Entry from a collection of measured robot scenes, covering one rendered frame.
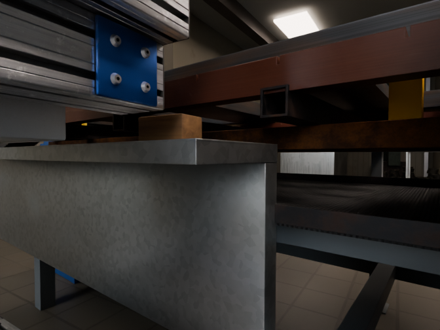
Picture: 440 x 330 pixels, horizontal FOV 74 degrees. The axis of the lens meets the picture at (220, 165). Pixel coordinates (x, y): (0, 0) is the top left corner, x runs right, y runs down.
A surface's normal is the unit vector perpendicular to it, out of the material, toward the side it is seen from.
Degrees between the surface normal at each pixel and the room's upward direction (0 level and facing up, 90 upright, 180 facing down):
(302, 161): 90
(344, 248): 90
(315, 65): 90
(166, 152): 90
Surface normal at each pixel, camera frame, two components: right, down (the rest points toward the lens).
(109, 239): -0.62, 0.02
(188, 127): 0.87, 0.02
